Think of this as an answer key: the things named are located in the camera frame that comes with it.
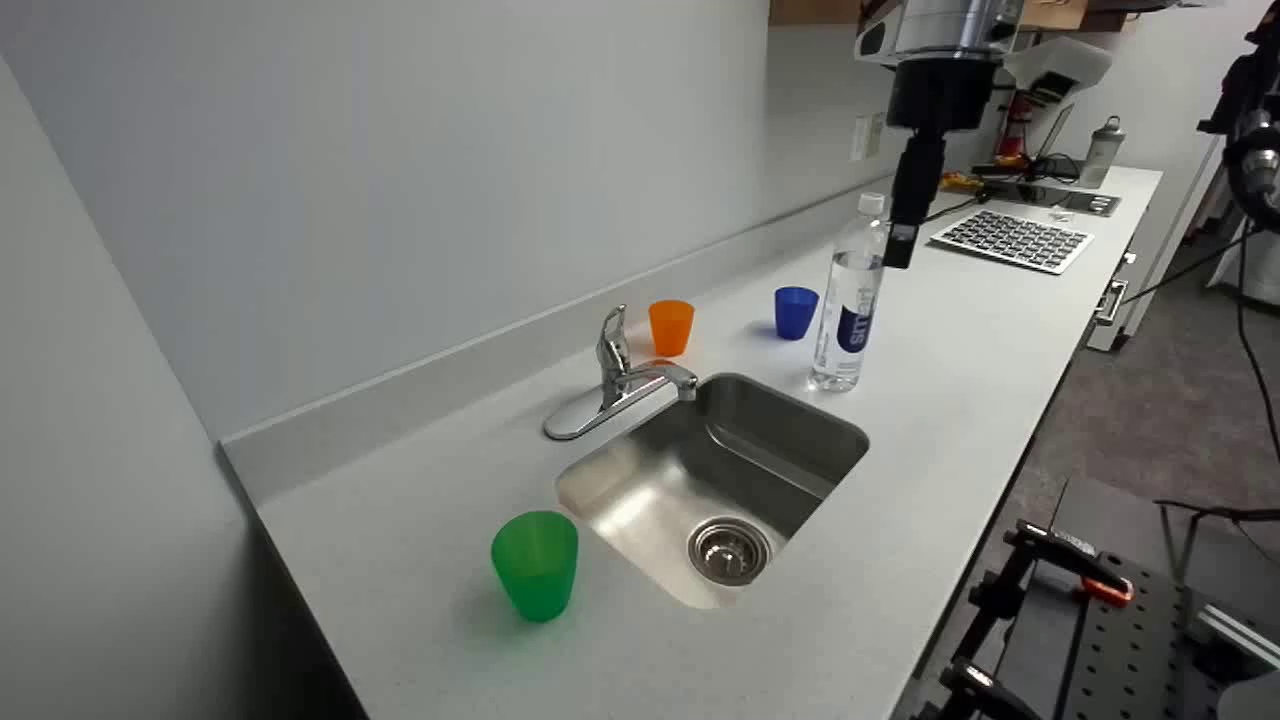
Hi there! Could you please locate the metal sink drain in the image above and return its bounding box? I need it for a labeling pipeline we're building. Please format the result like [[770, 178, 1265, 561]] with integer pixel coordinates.
[[684, 517, 775, 587]]

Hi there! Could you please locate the chrome faucet with base plate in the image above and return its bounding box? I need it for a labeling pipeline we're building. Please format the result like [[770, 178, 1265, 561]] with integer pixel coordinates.
[[540, 356, 705, 446]]

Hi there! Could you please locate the stainless steel sink basin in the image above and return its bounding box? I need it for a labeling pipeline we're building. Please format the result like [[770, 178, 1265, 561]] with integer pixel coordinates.
[[553, 367, 874, 614]]

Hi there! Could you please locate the chrome faucet handle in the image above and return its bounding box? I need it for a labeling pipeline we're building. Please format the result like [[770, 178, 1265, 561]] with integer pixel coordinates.
[[591, 304, 636, 402]]

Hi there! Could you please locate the black flat pad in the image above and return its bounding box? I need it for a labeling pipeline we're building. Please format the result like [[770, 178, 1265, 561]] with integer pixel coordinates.
[[975, 178, 1126, 219]]

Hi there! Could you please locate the clear water bottle blue label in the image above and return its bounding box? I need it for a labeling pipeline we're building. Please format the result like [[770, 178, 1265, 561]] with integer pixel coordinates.
[[804, 191, 891, 401]]

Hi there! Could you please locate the orange plastic cup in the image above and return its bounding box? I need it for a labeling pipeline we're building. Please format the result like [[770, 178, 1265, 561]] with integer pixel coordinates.
[[643, 297, 702, 361]]

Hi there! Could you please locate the white machine housing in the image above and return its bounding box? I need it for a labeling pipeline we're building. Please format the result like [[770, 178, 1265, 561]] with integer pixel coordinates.
[[1003, 36, 1116, 101]]

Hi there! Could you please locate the green plastic cup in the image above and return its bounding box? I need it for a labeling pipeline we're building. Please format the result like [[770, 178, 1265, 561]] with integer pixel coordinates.
[[489, 506, 584, 625]]

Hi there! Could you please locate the black clamp with orange grip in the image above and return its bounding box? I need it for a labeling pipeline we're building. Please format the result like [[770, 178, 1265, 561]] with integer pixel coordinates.
[[1003, 517, 1141, 612]]

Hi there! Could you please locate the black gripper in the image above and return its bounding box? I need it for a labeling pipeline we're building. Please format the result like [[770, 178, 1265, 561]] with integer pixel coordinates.
[[880, 51, 1002, 272]]

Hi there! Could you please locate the blue plastic cup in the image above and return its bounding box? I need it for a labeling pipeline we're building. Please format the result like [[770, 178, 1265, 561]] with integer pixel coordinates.
[[771, 285, 825, 344]]

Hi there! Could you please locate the silver metal bottle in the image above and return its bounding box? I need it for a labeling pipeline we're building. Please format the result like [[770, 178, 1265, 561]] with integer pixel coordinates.
[[1078, 111, 1130, 191]]

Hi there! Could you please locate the black perforated work table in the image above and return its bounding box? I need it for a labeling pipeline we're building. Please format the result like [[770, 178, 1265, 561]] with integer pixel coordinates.
[[917, 474, 1280, 720]]

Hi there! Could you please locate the white computer keyboard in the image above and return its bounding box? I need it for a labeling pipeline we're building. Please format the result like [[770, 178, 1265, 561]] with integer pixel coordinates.
[[928, 209, 1098, 280]]

